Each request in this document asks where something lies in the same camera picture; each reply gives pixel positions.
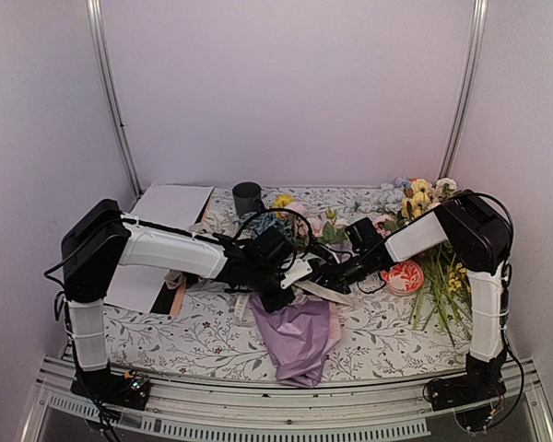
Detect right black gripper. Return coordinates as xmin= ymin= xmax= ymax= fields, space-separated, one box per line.
xmin=303 ymin=251 xmax=372 ymax=299

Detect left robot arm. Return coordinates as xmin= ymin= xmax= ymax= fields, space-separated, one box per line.
xmin=45 ymin=199 xmax=297 ymax=400

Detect pink wrapping paper sheet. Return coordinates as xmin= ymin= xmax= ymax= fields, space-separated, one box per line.
xmin=249 ymin=296 xmax=342 ymax=389

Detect pile of fake flowers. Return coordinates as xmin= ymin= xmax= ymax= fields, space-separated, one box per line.
xmin=372 ymin=178 xmax=473 ymax=343

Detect dark grey mug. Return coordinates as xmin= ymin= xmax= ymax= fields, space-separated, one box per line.
xmin=232 ymin=181 xmax=265 ymax=217

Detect yellow flower stem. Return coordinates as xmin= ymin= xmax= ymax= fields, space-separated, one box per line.
xmin=272 ymin=193 xmax=295 ymax=214

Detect white printed ribbon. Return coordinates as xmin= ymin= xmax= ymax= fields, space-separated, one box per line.
xmin=233 ymin=281 xmax=357 ymax=328

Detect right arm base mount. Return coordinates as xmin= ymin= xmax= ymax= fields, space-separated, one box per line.
xmin=422 ymin=368 xmax=506 ymax=411

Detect aluminium frame post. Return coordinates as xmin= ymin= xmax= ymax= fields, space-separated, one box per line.
xmin=438 ymin=0 xmax=488 ymax=179
xmin=86 ymin=0 xmax=144 ymax=199

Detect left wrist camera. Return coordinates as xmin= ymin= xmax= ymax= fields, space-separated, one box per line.
xmin=280 ymin=259 xmax=312 ymax=289

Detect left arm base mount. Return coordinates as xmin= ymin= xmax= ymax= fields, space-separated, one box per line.
xmin=70 ymin=366 xmax=151 ymax=411

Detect right aluminium frame post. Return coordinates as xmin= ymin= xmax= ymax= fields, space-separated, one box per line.
xmin=438 ymin=0 xmax=488 ymax=179

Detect left aluminium frame post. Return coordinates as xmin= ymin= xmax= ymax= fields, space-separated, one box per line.
xmin=86 ymin=0 xmax=144 ymax=199

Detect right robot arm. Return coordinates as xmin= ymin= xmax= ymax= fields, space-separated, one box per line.
xmin=317 ymin=190 xmax=513 ymax=401

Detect blue hydrangea stem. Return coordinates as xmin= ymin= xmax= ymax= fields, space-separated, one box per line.
xmin=238 ymin=211 xmax=293 ymax=241

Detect front aluminium rail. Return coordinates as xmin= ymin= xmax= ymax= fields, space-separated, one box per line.
xmin=17 ymin=356 xmax=553 ymax=441

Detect red patterned bowl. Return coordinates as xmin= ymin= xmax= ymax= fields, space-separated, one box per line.
xmin=381 ymin=260 xmax=425 ymax=296

